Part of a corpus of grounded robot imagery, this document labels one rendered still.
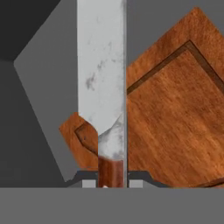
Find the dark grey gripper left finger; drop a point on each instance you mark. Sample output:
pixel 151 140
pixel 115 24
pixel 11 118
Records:
pixel 86 177

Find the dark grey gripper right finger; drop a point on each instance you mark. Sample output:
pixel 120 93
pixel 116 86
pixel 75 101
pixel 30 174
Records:
pixel 140 177

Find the wooden cutting board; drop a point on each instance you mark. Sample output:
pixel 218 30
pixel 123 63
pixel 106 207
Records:
pixel 175 116

